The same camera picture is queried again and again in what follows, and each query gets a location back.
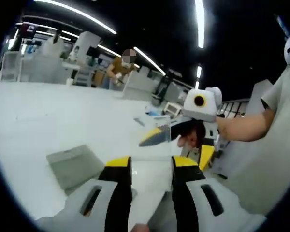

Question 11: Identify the person's right hand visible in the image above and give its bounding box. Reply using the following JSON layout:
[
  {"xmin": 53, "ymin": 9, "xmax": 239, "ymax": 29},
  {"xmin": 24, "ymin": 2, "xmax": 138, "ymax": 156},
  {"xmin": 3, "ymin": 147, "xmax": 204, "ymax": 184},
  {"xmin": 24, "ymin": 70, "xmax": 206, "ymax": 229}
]
[{"xmin": 177, "ymin": 120, "xmax": 207, "ymax": 149}]

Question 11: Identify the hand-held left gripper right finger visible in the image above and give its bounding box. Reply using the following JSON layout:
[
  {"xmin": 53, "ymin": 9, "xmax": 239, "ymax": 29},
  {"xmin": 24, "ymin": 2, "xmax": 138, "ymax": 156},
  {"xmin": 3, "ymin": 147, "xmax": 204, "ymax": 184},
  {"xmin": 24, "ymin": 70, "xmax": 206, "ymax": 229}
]
[{"xmin": 171, "ymin": 156, "xmax": 266, "ymax": 232}]

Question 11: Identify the grey transparent guide fixture box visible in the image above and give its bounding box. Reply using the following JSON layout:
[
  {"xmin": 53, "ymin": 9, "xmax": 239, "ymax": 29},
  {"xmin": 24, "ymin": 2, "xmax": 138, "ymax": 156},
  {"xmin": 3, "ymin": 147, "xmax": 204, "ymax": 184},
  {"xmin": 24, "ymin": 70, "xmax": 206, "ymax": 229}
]
[{"xmin": 46, "ymin": 145, "xmax": 107, "ymax": 191}]

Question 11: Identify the person's grey shirt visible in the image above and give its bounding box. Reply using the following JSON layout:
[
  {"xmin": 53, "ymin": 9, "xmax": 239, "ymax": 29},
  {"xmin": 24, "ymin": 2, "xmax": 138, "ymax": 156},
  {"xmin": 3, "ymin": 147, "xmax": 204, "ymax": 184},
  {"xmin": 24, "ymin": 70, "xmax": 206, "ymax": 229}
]
[{"xmin": 221, "ymin": 70, "xmax": 290, "ymax": 217}]

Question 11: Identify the person's left hand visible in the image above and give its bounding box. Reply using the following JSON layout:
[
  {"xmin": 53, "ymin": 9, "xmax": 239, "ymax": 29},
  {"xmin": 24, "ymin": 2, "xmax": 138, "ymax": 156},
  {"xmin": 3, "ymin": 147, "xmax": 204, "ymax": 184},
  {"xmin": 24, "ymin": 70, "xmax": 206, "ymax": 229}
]
[{"xmin": 130, "ymin": 223, "xmax": 149, "ymax": 232}]

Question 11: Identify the small white appliance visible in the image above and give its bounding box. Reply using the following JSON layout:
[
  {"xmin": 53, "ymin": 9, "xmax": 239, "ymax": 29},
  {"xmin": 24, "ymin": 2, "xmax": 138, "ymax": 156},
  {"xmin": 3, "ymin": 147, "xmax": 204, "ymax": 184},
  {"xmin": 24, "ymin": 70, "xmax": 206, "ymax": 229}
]
[{"xmin": 163, "ymin": 101, "xmax": 182, "ymax": 119}]

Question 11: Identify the grey partition panel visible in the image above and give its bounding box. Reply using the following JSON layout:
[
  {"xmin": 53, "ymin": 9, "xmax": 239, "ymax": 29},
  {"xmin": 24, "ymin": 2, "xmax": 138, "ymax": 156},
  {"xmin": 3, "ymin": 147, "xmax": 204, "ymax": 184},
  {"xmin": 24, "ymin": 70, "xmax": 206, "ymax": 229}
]
[{"xmin": 127, "ymin": 72, "xmax": 160, "ymax": 96}]

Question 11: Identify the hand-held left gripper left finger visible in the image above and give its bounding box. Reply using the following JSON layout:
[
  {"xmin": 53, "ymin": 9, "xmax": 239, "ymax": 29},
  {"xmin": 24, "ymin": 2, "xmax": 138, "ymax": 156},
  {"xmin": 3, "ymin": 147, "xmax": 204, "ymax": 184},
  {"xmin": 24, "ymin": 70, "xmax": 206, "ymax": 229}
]
[{"xmin": 35, "ymin": 156, "xmax": 132, "ymax": 232}]

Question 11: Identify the blue flat packet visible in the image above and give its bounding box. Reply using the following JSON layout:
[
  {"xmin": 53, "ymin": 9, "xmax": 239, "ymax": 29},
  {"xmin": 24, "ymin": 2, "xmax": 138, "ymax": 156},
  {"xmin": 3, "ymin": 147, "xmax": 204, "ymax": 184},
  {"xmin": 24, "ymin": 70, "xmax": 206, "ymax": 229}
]
[{"xmin": 145, "ymin": 110, "xmax": 165, "ymax": 118}]

